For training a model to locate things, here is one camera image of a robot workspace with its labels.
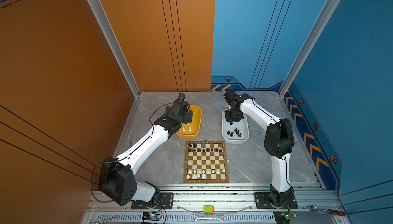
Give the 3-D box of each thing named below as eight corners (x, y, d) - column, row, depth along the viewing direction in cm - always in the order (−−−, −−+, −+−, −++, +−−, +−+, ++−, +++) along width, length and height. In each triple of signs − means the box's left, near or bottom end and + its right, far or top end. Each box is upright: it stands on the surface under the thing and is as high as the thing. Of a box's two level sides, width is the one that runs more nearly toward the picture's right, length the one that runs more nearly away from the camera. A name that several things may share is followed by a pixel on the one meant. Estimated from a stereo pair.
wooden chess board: (183, 182, 81) (183, 181, 79) (186, 142, 96) (186, 140, 94) (228, 182, 81) (229, 181, 79) (224, 142, 96) (224, 140, 94)
